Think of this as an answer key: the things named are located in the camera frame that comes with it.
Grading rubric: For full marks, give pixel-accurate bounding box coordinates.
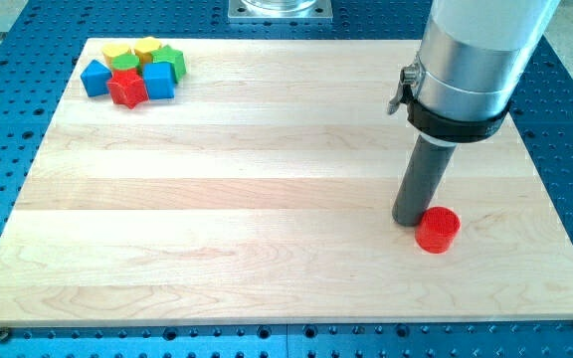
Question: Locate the red cylinder block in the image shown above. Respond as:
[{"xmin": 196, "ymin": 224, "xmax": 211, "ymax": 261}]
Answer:
[{"xmin": 415, "ymin": 207, "xmax": 461, "ymax": 254}]

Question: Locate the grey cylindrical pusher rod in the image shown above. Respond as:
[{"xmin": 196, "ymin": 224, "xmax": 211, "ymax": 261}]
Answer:
[{"xmin": 392, "ymin": 134, "xmax": 457, "ymax": 227}]

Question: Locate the red star block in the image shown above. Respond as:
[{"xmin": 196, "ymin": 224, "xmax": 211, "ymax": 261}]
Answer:
[{"xmin": 106, "ymin": 69, "xmax": 149, "ymax": 109}]

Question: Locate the wooden board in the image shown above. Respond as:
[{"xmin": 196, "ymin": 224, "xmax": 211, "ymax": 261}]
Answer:
[{"xmin": 0, "ymin": 39, "xmax": 573, "ymax": 327}]

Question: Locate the black clamp with lever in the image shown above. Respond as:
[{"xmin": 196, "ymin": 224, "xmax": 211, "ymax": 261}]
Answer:
[{"xmin": 387, "ymin": 64, "xmax": 511, "ymax": 143}]

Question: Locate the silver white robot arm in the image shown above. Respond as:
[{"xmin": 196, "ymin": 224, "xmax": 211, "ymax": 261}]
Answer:
[{"xmin": 417, "ymin": 0, "xmax": 559, "ymax": 121}]

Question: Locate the green cylinder block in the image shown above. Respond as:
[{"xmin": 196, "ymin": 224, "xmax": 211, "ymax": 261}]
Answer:
[{"xmin": 111, "ymin": 54, "xmax": 140, "ymax": 72}]

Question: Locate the green star block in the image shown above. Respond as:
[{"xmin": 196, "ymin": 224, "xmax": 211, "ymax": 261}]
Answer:
[{"xmin": 151, "ymin": 45, "xmax": 187, "ymax": 84}]

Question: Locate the yellow hexagon block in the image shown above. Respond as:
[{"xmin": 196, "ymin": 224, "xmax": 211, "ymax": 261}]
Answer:
[{"xmin": 133, "ymin": 37, "xmax": 162, "ymax": 65}]

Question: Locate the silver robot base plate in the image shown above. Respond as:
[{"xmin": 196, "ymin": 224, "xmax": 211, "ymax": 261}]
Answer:
[{"xmin": 227, "ymin": 0, "xmax": 333, "ymax": 22}]

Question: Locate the blue cube block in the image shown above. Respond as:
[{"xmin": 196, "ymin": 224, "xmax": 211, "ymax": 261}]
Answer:
[{"xmin": 142, "ymin": 63, "xmax": 175, "ymax": 99}]

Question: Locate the yellow heart block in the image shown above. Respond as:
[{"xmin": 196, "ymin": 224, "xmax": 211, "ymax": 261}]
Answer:
[{"xmin": 101, "ymin": 43, "xmax": 131, "ymax": 69}]

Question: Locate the blue triangle block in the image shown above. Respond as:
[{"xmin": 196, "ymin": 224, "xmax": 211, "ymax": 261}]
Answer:
[{"xmin": 80, "ymin": 60, "xmax": 112, "ymax": 97}]

